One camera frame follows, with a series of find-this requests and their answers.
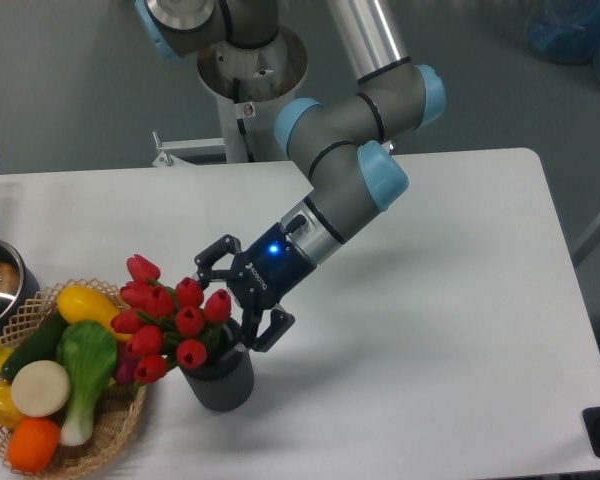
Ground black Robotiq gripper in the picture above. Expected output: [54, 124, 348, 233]
[194, 223, 316, 353]

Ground red tulip bouquet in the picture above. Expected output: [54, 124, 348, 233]
[110, 254, 233, 385]

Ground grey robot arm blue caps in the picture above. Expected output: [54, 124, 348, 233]
[136, 1, 446, 352]

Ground dark grey ribbed vase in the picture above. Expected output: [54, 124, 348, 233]
[180, 319, 254, 412]

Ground red radish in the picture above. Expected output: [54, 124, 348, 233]
[112, 342, 140, 385]

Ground green bok choy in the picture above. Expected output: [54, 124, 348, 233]
[56, 320, 117, 447]

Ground yellow squash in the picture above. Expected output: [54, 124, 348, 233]
[56, 285, 131, 342]

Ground woven wicker basket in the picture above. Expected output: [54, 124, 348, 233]
[0, 279, 146, 479]

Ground green cucumber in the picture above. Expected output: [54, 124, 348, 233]
[1, 310, 69, 383]

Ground cream round bun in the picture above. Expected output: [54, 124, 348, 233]
[11, 360, 71, 417]

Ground orange fruit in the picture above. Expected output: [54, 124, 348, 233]
[6, 417, 60, 474]

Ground yellow bell pepper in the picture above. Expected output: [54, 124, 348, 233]
[0, 380, 25, 430]

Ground blue plastic bag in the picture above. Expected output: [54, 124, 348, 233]
[524, 1, 600, 82]

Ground white metal base frame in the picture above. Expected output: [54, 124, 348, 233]
[151, 129, 396, 168]

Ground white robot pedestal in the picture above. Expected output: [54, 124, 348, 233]
[197, 26, 308, 163]

